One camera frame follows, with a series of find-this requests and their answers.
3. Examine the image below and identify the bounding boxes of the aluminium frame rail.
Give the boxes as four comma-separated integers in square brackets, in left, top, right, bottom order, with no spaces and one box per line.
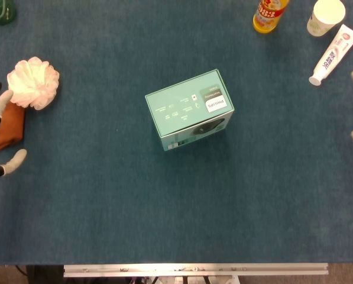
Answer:
[63,262,329,278]

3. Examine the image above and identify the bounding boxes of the orange folded towel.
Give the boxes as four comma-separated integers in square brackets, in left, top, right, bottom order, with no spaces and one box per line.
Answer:
[0,102,26,153]

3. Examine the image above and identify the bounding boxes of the teal Philips speaker box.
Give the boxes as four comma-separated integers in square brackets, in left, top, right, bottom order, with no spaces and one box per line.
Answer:
[144,69,235,152]

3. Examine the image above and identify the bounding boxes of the white paper cup leaf print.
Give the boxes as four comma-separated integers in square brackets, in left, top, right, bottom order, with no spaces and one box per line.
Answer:
[306,0,346,37]

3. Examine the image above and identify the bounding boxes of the yellow juice bottle red label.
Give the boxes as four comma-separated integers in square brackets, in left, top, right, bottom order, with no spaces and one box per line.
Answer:
[252,0,291,34]

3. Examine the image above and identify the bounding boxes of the white toothpaste tube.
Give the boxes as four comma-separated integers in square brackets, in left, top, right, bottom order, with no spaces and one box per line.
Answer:
[308,24,353,87]

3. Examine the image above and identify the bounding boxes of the blue felt table cover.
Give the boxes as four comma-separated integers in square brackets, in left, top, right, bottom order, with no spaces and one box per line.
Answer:
[0,0,353,266]

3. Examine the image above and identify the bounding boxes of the green glass bottle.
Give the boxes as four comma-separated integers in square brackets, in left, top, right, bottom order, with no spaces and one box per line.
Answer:
[0,0,17,26]

